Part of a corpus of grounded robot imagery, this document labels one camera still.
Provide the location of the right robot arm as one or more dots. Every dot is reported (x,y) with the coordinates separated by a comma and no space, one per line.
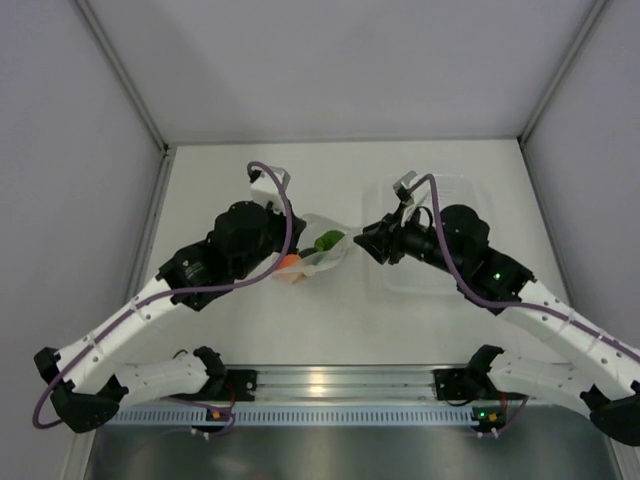
(601,381)

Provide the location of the clear zip top bag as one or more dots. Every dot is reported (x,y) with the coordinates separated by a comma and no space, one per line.
(312,261)

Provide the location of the aluminium mounting rail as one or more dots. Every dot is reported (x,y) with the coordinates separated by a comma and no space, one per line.
(340,382)

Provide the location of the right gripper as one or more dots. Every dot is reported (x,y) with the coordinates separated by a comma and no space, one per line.
(391,233)

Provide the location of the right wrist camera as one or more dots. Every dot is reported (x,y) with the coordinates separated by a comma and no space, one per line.
(403,190)

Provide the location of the slotted cable duct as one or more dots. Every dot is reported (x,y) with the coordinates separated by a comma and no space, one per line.
(269,415)

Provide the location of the fake dark green vegetable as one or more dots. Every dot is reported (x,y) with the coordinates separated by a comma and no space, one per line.
(320,244)

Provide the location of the clear plastic basket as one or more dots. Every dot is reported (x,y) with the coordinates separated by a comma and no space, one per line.
(466,235)

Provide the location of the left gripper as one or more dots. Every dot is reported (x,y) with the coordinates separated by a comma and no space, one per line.
(280,220)

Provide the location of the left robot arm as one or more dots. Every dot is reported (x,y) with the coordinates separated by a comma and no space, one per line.
(91,380)

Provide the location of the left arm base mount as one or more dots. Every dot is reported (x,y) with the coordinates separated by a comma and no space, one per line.
(240,385)

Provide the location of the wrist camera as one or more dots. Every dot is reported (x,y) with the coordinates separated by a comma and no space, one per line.
(263,189)
(403,190)

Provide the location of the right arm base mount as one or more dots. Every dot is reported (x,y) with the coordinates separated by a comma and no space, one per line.
(461,385)

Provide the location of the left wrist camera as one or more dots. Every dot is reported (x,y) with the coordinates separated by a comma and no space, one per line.
(263,189)

